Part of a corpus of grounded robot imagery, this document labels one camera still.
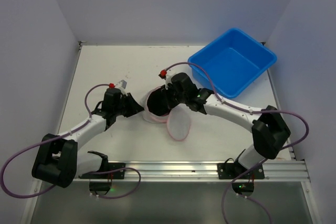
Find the black bra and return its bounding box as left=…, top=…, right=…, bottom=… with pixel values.
left=146, top=88, right=175, bottom=116

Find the white mesh laundry bag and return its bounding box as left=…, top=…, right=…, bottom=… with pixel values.
left=140, top=87, right=191, bottom=141

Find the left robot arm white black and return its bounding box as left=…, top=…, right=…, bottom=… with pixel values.
left=31, top=88, right=144, bottom=188

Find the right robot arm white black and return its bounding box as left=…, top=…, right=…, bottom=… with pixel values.
left=165, top=72, right=291, bottom=176

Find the blue plastic tub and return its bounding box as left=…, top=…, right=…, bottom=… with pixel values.
left=188, top=28, right=277, bottom=99

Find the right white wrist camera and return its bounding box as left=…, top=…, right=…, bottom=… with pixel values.
left=165, top=69, right=176, bottom=89

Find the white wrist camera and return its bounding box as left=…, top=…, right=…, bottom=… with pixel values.
left=165, top=69, right=176, bottom=89
left=115, top=80, right=127, bottom=95

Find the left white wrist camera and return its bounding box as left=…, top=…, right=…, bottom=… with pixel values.
left=115, top=80, right=127, bottom=95

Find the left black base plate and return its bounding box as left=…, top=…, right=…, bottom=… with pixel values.
left=78, top=162, right=126, bottom=180

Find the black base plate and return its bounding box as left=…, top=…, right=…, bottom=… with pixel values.
left=78, top=162, right=126, bottom=180
left=217, top=158, right=265, bottom=180

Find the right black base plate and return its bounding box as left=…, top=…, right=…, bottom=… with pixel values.
left=217, top=158, right=265, bottom=180

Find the aluminium mounting rail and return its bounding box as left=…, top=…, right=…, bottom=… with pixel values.
left=74, top=160, right=309, bottom=182

